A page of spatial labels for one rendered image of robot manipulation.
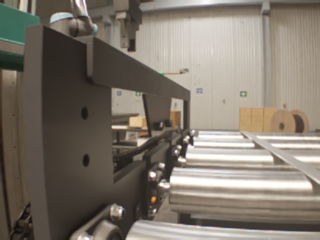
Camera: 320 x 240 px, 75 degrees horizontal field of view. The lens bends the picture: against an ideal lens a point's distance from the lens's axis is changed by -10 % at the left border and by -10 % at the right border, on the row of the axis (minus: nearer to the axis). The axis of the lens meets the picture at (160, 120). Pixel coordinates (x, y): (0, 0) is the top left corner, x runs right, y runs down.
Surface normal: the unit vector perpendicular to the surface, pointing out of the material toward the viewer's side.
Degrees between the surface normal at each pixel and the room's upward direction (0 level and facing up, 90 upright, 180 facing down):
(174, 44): 90
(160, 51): 90
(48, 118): 90
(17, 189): 90
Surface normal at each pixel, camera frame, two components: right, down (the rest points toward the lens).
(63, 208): 0.97, 0.01
